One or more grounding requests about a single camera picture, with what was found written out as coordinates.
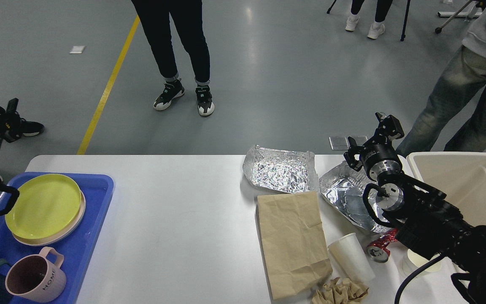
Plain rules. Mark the yellow plate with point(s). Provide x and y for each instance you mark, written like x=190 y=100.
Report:
x=47 y=204

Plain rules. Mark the blue plastic tray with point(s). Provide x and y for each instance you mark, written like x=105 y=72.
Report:
x=78 y=246

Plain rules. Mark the brown paper bag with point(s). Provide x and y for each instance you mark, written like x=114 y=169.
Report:
x=293 y=243

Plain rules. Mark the crumpled foil sheet left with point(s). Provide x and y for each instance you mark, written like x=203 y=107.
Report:
x=281 y=170

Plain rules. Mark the pink plate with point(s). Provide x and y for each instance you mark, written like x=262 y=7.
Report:
x=59 y=235

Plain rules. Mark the crushed red can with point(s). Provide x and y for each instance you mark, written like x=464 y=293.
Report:
x=377 y=249

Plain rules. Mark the beige plastic bin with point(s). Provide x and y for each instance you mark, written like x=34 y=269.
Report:
x=460 y=175

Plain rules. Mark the metal floor plate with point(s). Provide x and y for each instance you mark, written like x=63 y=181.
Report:
x=339 y=143

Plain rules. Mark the crumpled foil sheet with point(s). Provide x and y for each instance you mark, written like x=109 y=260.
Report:
x=343 y=187
x=281 y=170

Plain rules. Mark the pink mug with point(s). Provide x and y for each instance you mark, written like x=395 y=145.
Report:
x=37 y=277

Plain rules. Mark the crumpled foil sheet right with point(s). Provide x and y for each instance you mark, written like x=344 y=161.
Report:
x=343 y=187

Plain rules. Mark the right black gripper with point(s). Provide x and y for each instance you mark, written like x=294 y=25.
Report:
x=381 y=157

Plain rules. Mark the crumpled brown paper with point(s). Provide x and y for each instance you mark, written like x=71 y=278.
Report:
x=340 y=291

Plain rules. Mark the white paper cup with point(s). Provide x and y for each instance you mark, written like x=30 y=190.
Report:
x=349 y=254

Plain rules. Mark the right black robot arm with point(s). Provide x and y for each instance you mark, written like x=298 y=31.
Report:
x=427 y=224

